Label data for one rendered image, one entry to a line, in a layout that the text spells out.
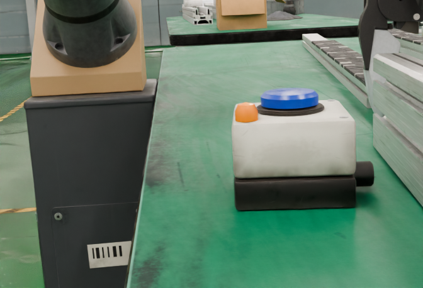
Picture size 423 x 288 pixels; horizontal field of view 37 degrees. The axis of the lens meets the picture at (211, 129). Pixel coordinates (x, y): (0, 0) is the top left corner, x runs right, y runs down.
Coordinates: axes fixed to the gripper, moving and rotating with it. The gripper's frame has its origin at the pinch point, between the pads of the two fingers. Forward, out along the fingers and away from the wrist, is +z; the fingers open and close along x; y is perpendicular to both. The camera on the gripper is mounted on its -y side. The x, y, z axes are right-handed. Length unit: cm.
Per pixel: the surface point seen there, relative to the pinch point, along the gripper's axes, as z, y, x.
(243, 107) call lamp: -4.8, -21.9, 16.3
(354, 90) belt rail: 1.5, 22.6, 1.9
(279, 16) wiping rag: 1, 281, -1
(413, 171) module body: 0.2, -20.7, 5.1
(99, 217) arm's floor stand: 22, 32, 40
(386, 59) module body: -6.3, -10.8, 4.9
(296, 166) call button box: -0.8, -22.4, 13.0
